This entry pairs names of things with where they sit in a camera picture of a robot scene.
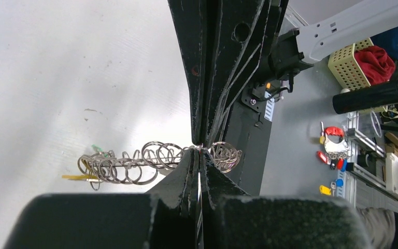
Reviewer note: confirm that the cream perforated basket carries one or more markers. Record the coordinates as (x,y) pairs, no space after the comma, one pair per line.
(345,68)

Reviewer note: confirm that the spare keyring with coloured tags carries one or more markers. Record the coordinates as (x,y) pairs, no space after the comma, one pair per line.
(336,149)

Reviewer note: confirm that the yellow key tag on bench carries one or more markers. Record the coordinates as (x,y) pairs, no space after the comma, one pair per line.
(325,190)

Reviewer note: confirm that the black cylinder flashlight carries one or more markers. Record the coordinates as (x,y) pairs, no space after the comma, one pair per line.
(370,97)

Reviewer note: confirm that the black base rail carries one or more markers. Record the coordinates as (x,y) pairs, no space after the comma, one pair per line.
(241,154)

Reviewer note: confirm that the silver key with yellow tag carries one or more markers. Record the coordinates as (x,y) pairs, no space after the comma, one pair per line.
(87,174)

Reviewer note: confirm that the right white cable duct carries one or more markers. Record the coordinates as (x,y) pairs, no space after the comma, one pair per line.
(269,107)

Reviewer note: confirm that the red cloth in basket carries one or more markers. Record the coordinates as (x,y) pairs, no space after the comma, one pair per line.
(375,63)

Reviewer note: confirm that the silver key with green tag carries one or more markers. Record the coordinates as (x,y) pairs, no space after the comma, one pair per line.
(97,149)

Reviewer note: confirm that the metal disc keyring with rings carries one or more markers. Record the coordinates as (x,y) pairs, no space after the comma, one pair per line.
(140,168)

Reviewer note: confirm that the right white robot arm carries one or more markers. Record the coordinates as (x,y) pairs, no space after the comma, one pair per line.
(301,48)

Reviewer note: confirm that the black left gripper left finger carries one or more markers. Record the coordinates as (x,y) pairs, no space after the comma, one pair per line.
(172,223)

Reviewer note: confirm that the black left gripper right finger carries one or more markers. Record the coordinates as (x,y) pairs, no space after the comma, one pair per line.
(220,203)

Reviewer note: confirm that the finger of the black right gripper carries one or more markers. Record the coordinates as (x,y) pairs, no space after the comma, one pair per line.
(195,25)
(240,34)

